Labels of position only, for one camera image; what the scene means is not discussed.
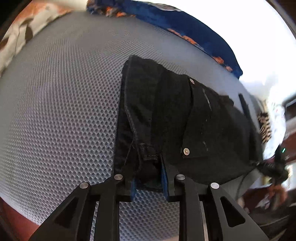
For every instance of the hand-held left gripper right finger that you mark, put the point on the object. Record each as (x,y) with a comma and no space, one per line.
(164,183)

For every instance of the grey mesh mattress pad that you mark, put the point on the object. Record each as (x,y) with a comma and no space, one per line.
(57,115)

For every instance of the black pants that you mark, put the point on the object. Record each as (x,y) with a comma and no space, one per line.
(173,115)

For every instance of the striped cloth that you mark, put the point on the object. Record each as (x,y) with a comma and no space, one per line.
(264,127)

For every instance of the floral pillow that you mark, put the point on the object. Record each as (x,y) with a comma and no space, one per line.
(23,27)

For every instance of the person's right hand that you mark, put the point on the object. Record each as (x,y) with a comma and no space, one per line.
(277,191)

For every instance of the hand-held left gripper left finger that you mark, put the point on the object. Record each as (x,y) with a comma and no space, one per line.
(133,192)

